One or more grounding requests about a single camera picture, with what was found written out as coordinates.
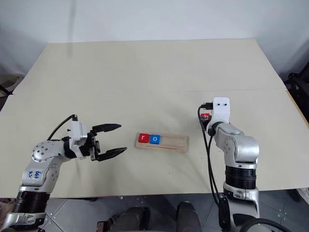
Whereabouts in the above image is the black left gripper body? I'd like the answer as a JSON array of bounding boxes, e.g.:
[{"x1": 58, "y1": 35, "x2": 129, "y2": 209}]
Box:
[{"x1": 79, "y1": 131, "x2": 101, "y2": 162}]

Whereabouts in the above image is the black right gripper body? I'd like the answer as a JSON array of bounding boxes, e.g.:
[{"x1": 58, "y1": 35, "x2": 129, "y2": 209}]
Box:
[{"x1": 200, "y1": 118, "x2": 213, "y2": 133}]

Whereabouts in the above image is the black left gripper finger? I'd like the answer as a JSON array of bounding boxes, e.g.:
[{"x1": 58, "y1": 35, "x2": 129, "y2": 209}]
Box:
[
  {"x1": 96, "y1": 146, "x2": 128, "y2": 162},
  {"x1": 91, "y1": 123, "x2": 123, "y2": 134}
]

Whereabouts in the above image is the wooden letter tray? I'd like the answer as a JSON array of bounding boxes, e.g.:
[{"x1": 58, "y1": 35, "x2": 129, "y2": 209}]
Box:
[{"x1": 134, "y1": 131, "x2": 190, "y2": 154}]

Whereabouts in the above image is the dark rounded shape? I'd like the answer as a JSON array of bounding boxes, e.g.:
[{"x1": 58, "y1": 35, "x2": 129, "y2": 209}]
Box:
[{"x1": 110, "y1": 206, "x2": 151, "y2": 232}]

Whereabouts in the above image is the beige round object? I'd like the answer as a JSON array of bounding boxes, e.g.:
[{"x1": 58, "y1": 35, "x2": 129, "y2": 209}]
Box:
[{"x1": 0, "y1": 73, "x2": 23, "y2": 98}]

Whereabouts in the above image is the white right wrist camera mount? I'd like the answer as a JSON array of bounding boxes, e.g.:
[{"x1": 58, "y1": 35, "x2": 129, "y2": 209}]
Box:
[{"x1": 207, "y1": 97, "x2": 230, "y2": 129}]

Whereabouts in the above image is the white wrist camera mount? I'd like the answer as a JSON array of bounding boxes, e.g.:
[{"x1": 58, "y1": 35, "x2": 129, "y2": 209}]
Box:
[
  {"x1": 207, "y1": 97, "x2": 230, "y2": 129},
  {"x1": 68, "y1": 120, "x2": 88, "y2": 161}
]

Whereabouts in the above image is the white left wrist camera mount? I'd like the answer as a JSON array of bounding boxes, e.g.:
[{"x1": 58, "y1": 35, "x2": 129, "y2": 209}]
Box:
[{"x1": 68, "y1": 120, "x2": 88, "y2": 161}]

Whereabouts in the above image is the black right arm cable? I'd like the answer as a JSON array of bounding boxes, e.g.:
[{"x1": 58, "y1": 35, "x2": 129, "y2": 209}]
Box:
[
  {"x1": 197, "y1": 101, "x2": 232, "y2": 232},
  {"x1": 207, "y1": 128, "x2": 225, "y2": 201}
]

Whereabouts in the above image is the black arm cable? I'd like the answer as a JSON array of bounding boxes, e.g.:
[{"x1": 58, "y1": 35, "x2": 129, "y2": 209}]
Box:
[
  {"x1": 197, "y1": 101, "x2": 232, "y2": 232},
  {"x1": 46, "y1": 114, "x2": 79, "y2": 142},
  {"x1": 207, "y1": 128, "x2": 225, "y2": 201}
]

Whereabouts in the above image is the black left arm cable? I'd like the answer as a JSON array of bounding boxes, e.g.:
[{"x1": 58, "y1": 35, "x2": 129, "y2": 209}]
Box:
[{"x1": 46, "y1": 114, "x2": 79, "y2": 142}]

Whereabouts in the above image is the black metal frame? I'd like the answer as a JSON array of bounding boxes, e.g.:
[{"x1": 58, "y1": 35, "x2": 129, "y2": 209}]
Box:
[{"x1": 283, "y1": 62, "x2": 309, "y2": 116}]

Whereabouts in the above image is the thick black looped cable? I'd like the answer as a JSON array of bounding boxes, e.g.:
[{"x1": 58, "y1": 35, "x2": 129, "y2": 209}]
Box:
[{"x1": 238, "y1": 218, "x2": 294, "y2": 232}]

